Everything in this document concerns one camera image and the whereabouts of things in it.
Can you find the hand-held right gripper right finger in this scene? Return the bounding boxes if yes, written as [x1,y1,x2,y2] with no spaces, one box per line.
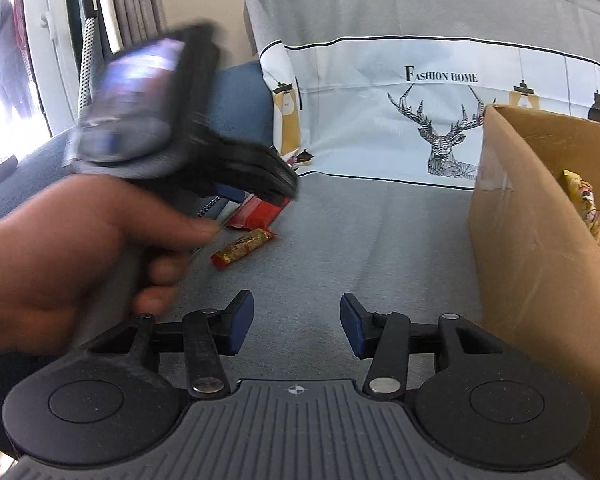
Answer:
[340,292,504,401]

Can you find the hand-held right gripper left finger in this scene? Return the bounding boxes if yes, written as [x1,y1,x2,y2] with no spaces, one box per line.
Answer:
[86,289,256,401]

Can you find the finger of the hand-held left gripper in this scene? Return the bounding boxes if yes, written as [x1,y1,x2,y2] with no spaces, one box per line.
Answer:
[214,159,297,207]
[214,132,302,192]

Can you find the red snack packet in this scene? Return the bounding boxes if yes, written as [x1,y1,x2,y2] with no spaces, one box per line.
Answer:
[227,192,294,231]

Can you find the cardboard box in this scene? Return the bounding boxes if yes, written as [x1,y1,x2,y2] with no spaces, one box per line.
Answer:
[467,104,600,480]

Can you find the yellow snack packet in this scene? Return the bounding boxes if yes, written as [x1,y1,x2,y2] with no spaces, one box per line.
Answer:
[562,169,600,225]

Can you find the person's left hand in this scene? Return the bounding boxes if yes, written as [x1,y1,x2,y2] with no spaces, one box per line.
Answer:
[0,174,221,359]

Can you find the small red black wrapper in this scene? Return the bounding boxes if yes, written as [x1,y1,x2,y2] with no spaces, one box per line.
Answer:
[284,148,315,167]

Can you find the red gold candy bar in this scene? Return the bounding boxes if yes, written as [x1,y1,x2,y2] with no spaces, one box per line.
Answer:
[209,227,279,269]

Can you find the grey curtain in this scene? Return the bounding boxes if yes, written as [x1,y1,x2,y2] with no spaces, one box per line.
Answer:
[94,0,167,53]

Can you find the grey printed sofa cover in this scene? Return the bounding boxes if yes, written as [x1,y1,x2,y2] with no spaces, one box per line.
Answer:
[70,0,600,391]

